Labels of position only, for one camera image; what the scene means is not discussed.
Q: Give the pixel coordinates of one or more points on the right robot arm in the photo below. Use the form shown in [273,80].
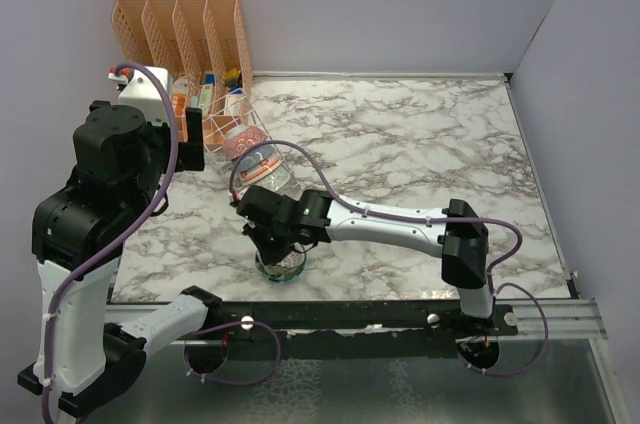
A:
[454,234]

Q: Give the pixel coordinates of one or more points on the white cardboard box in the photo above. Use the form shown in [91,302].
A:
[234,105]

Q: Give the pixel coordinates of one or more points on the peach plastic desk organizer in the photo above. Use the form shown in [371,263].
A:
[189,37]

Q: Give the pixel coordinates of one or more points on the red flower black-inside bowl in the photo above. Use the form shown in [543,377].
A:
[239,139]

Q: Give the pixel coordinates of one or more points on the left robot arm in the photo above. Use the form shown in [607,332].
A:
[85,362]

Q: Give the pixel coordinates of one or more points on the green stationery box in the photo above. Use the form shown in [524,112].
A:
[206,98]

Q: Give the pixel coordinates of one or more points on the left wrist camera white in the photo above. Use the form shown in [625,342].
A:
[135,90]

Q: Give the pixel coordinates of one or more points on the yellow grey stamp block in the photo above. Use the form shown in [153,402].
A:
[233,78]

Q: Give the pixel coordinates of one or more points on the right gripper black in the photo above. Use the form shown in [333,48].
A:
[269,256]

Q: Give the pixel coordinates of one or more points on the grey dotted red-rim bowl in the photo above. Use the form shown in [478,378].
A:
[264,157]

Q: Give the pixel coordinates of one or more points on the white wire dish rack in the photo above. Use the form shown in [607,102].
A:
[216,125]

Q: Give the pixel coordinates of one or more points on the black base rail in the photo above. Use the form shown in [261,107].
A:
[342,330]

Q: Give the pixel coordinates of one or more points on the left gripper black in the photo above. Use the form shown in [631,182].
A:
[190,155]

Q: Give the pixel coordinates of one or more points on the orange floral bowl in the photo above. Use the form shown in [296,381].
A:
[260,170]

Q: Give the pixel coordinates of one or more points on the black white radial bowl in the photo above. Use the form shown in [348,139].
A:
[283,271]

